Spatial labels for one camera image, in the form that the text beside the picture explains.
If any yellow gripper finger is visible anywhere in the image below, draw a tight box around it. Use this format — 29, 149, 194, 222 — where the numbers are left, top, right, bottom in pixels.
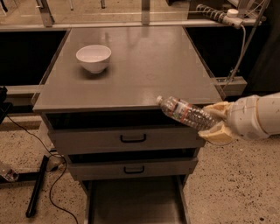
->
198, 122, 234, 145
203, 101, 232, 120

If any grey middle drawer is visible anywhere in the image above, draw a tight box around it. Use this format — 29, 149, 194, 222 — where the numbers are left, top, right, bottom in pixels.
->
68, 157, 198, 180

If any white power strip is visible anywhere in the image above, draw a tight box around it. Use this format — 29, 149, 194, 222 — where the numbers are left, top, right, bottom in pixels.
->
196, 4, 242, 29

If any grey drawer cabinet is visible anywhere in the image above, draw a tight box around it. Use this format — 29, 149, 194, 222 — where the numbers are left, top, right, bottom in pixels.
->
31, 25, 227, 224

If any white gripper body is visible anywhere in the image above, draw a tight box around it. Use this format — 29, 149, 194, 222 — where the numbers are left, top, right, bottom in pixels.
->
227, 95, 269, 140

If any dark cabinet at right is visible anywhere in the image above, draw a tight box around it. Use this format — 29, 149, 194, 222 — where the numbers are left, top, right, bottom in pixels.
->
247, 0, 280, 94

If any open grey bottom drawer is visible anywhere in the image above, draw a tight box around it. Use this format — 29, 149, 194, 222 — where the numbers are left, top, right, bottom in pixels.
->
83, 176, 191, 224

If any aluminium frame rail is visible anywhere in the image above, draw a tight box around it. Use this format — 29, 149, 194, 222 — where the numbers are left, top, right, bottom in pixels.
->
0, 0, 270, 32

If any black device at left edge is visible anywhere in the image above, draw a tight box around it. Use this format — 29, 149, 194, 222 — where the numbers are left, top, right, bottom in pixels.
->
0, 87, 12, 124

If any white ceramic bowl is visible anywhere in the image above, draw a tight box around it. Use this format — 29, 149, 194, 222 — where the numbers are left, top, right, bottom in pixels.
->
76, 45, 112, 74

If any black floor cable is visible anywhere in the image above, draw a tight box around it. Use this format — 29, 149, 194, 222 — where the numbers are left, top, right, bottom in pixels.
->
5, 114, 79, 224

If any white power cable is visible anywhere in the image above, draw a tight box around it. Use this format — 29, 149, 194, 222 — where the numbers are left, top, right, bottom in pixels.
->
224, 24, 248, 86

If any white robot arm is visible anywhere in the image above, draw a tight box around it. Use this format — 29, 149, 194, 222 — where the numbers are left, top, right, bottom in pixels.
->
199, 93, 280, 145

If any grey top drawer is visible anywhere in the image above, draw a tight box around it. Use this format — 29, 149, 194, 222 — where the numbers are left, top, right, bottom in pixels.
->
48, 126, 205, 155

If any clear plastic water bottle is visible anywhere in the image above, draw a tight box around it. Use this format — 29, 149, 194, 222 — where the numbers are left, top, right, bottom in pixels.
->
157, 95, 220, 130

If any black metal floor bar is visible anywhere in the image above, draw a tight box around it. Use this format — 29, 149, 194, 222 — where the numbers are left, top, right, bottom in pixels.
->
25, 156, 49, 218

